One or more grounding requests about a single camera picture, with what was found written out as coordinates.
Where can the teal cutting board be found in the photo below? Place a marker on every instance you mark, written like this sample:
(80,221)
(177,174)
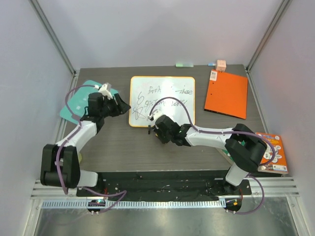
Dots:
(75,110)

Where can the pink cube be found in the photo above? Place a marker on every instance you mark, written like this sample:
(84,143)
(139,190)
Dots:
(221,65)

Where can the orange folder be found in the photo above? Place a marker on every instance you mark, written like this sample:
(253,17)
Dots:
(227,94)

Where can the slotted grey cable duct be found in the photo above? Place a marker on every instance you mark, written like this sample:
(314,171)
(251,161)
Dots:
(96,203)

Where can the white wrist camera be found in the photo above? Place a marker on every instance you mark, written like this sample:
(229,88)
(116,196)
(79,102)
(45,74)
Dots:
(105,90)
(155,115)

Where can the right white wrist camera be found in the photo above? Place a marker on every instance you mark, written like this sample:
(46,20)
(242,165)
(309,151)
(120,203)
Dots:
(155,115)

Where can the pale yellow mug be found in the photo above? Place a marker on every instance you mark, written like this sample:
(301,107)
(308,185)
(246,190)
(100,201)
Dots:
(79,158)

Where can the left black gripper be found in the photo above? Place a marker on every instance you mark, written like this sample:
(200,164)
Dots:
(121,107)

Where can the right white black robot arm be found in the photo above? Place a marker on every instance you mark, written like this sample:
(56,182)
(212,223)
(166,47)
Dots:
(245,147)

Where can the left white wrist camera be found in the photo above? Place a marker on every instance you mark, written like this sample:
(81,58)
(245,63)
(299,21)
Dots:
(105,90)

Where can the green book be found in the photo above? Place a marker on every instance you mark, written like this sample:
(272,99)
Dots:
(226,155)

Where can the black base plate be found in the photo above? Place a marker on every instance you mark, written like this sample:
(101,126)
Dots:
(169,186)

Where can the yellow framed whiteboard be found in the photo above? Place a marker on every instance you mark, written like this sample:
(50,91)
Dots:
(170,95)

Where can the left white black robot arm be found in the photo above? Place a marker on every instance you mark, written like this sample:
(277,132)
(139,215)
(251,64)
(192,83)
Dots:
(60,163)

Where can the green white eraser block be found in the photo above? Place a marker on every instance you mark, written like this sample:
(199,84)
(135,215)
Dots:
(184,65)

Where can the orange book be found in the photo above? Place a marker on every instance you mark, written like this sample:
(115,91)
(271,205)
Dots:
(278,164)

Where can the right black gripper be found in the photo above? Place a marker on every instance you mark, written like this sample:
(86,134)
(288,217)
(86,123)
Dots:
(152,126)

